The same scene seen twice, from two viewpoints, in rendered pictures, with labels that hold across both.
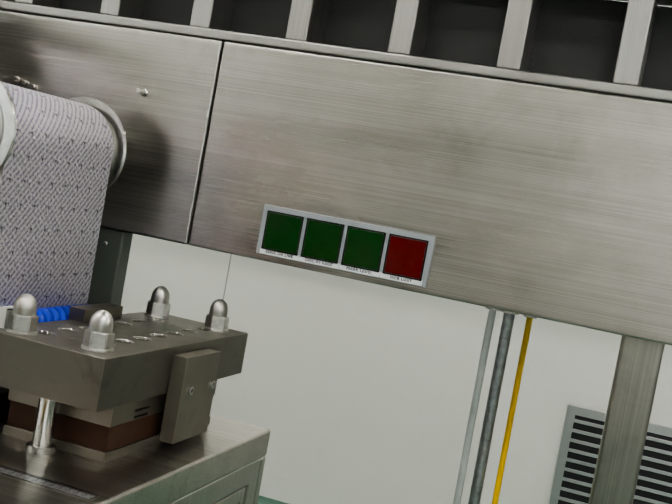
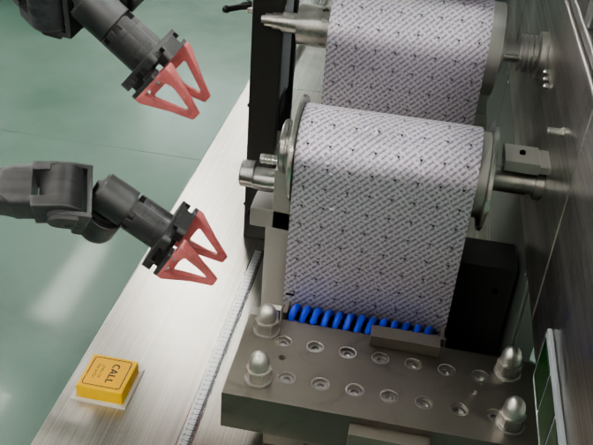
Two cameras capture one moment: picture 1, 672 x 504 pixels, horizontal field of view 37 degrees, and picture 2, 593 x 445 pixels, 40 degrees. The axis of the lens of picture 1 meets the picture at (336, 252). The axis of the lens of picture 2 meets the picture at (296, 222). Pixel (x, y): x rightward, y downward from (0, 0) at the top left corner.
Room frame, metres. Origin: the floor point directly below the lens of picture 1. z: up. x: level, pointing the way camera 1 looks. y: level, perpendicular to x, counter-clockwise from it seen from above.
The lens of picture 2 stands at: (1.04, -0.52, 1.77)
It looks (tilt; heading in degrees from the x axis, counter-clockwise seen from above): 33 degrees down; 80
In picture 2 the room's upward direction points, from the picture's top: 5 degrees clockwise
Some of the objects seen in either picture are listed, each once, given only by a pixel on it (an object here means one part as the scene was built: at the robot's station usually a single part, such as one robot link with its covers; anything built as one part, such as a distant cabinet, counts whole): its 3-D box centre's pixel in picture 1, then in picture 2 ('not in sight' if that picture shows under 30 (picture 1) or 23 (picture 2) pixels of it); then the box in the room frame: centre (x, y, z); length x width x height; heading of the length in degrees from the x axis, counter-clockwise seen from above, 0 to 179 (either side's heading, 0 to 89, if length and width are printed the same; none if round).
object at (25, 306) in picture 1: (24, 312); (266, 318); (1.16, 0.34, 1.05); 0.04 x 0.04 x 0.04
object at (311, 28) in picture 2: not in sight; (318, 26); (1.26, 0.71, 1.33); 0.06 x 0.06 x 0.06; 72
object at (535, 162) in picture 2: not in sight; (526, 158); (1.49, 0.37, 1.28); 0.06 x 0.05 x 0.02; 162
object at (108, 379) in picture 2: not in sight; (108, 378); (0.94, 0.38, 0.91); 0.07 x 0.07 x 0.02; 72
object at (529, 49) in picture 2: not in sight; (521, 52); (1.56, 0.61, 1.33); 0.07 x 0.07 x 0.07; 72
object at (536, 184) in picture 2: not in sight; (515, 180); (1.49, 0.37, 1.25); 0.07 x 0.04 x 0.04; 162
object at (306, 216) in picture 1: (343, 244); (551, 437); (1.40, -0.01, 1.18); 0.25 x 0.01 x 0.07; 72
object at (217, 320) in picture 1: (218, 314); (514, 411); (1.45, 0.15, 1.05); 0.04 x 0.04 x 0.04
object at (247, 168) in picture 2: not in sight; (248, 173); (1.14, 0.52, 1.18); 0.04 x 0.02 x 0.04; 72
